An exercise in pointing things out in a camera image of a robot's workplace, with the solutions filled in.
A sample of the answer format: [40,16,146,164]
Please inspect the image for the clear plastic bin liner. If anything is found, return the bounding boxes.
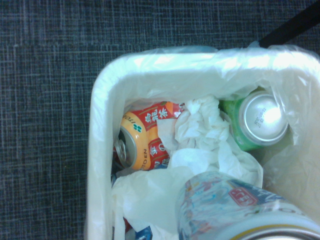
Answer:
[86,41,320,240]

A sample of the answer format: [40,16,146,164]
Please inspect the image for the green drink can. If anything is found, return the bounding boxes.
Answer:
[218,87,291,152]

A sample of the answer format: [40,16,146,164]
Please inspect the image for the white blue drink can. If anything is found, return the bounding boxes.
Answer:
[174,171,320,240]

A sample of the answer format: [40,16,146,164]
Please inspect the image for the red-brown wooden coffee table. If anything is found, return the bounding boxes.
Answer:
[258,0,320,49]

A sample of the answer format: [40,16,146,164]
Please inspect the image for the orange red tea can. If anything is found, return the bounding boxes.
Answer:
[113,100,186,172]

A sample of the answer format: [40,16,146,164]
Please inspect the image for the white plastic trash bin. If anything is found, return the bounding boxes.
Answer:
[84,44,320,240]

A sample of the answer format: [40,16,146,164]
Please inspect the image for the blue red wrapper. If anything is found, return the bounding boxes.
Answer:
[123,216,154,240]

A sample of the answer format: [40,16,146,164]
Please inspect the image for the crumpled white tissue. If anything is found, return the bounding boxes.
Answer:
[157,96,265,188]

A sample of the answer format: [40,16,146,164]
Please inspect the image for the white crumpled paper sheet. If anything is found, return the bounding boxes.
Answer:
[109,164,201,240]

